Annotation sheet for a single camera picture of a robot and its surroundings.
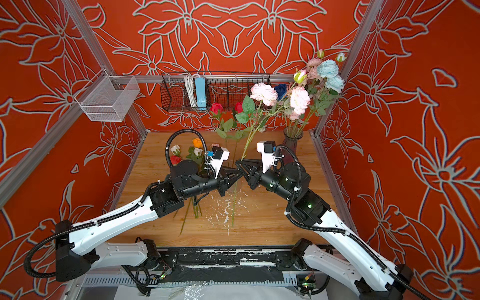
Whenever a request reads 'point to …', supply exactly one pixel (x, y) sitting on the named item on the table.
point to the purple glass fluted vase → (291, 135)
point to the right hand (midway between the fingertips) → (236, 162)
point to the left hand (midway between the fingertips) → (244, 171)
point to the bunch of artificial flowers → (197, 153)
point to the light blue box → (200, 93)
